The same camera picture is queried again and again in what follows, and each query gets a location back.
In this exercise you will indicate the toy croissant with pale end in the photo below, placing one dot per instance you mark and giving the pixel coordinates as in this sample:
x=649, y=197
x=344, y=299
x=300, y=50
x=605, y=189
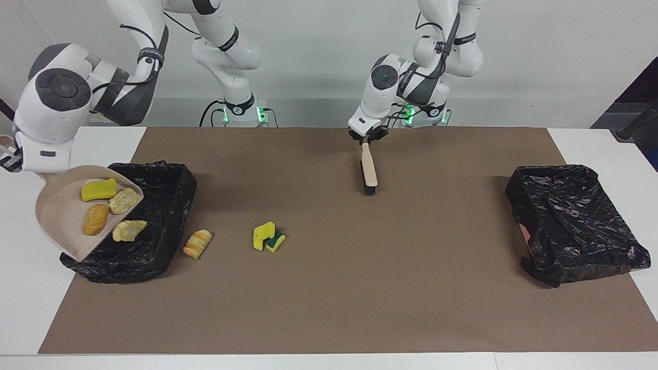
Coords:
x=123, y=201

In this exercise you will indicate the brown toy bread roll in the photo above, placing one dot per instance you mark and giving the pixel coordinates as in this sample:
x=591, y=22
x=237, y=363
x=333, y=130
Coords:
x=95, y=220

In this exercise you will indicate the pink bin with black bag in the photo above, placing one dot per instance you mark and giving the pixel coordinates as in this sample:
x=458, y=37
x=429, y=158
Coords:
x=570, y=221

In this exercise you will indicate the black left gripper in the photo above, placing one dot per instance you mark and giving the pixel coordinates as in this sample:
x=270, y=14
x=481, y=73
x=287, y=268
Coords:
x=369, y=133

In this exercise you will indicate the black stand leg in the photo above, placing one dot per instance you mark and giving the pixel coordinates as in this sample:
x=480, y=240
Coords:
x=635, y=128
x=5, y=109

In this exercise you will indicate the bin covered by black bag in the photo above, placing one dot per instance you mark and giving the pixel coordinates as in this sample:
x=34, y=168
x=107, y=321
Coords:
x=164, y=205

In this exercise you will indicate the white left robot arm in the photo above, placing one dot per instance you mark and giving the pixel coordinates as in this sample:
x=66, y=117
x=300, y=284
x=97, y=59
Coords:
x=383, y=82

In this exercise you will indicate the notched yellow sponge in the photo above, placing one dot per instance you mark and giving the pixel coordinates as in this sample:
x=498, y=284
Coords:
x=262, y=236

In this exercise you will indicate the beige brush with black bristles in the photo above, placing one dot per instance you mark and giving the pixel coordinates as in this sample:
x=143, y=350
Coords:
x=369, y=172

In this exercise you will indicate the beige plastic dustpan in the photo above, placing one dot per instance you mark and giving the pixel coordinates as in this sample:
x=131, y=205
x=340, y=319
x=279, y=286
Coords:
x=61, y=216

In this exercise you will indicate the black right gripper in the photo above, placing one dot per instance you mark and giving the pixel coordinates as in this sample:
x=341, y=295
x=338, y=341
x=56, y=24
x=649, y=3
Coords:
x=10, y=160

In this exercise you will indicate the yellow sponge with green pad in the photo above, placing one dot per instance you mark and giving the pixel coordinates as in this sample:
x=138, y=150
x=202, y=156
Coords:
x=277, y=241

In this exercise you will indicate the brown table mat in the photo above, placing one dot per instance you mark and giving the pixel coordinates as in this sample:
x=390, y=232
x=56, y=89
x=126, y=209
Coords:
x=308, y=318

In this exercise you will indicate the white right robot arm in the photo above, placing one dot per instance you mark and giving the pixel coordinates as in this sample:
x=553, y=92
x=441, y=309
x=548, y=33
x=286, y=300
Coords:
x=56, y=113

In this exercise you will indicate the toy croissant piece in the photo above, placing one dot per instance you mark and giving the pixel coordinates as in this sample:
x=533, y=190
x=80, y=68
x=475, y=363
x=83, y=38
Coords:
x=198, y=244
x=128, y=231

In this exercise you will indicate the plain yellow sponge piece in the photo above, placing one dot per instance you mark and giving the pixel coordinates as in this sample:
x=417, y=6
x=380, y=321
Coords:
x=98, y=190

